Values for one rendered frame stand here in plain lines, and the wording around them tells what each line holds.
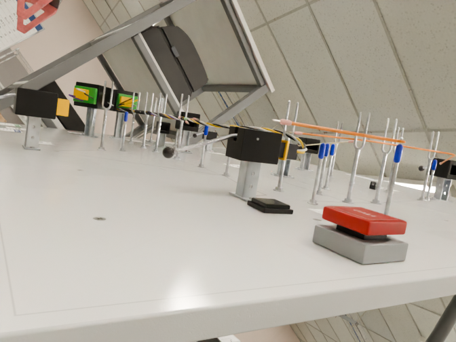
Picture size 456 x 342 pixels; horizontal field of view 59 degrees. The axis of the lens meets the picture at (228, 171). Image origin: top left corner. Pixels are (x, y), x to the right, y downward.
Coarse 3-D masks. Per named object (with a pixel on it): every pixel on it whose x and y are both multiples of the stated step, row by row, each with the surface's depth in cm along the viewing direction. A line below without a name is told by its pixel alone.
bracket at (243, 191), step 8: (240, 168) 52; (248, 168) 51; (256, 168) 52; (240, 176) 52; (248, 176) 51; (256, 176) 52; (240, 184) 52; (248, 184) 51; (256, 184) 52; (232, 192) 54; (240, 192) 52; (248, 192) 52
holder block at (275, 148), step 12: (240, 132) 50; (252, 132) 49; (264, 132) 50; (228, 144) 52; (240, 144) 49; (252, 144) 49; (264, 144) 50; (276, 144) 51; (228, 156) 52; (240, 156) 49; (252, 156) 50; (264, 156) 50; (276, 156) 51
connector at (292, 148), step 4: (284, 144) 52; (292, 144) 53; (280, 148) 52; (284, 148) 53; (288, 148) 53; (292, 148) 53; (296, 148) 54; (280, 152) 52; (288, 152) 53; (292, 152) 53; (296, 152) 54; (280, 156) 52; (288, 156) 53; (292, 156) 54
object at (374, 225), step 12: (324, 216) 35; (336, 216) 34; (348, 216) 33; (360, 216) 32; (372, 216) 33; (384, 216) 34; (348, 228) 33; (360, 228) 32; (372, 228) 31; (384, 228) 32; (396, 228) 33
